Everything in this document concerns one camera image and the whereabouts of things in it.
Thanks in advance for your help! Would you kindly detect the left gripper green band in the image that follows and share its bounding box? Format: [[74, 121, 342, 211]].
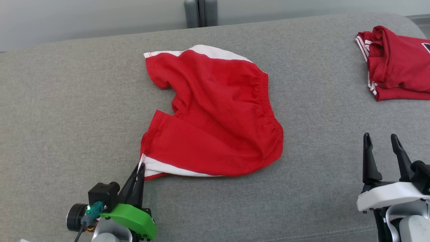
[[100, 162, 158, 241]]

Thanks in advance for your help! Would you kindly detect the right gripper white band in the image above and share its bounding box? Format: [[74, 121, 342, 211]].
[[356, 132, 430, 242]]

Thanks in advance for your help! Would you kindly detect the red white jersey shirt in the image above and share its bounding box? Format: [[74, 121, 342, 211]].
[[355, 25, 430, 102]]

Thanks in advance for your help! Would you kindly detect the red shorts white stripe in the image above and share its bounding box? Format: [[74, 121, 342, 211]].
[[139, 44, 285, 181]]

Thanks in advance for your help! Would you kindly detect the grey fabric sofa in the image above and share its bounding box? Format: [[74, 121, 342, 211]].
[[0, 12, 430, 242]]

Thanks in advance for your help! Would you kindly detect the black cable teal plug left arm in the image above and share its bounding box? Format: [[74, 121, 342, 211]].
[[74, 201, 104, 242]]

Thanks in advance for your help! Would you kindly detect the grey metal frame post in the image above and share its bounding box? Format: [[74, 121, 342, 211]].
[[183, 0, 218, 29]]

